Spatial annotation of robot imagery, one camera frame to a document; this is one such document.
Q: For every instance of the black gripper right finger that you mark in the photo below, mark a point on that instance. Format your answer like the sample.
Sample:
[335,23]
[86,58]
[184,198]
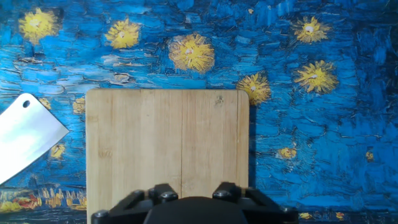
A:
[261,208]

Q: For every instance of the starry night painting tablecloth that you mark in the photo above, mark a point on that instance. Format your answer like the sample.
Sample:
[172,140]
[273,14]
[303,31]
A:
[311,124]

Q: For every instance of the bamboo cutting board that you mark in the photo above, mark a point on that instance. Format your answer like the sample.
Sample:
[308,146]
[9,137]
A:
[155,140]

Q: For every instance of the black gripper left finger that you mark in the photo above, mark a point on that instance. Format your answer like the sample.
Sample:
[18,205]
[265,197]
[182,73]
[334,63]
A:
[130,208]

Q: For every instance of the steel cleaver knife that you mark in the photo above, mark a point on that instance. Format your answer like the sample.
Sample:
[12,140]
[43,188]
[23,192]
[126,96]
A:
[28,137]

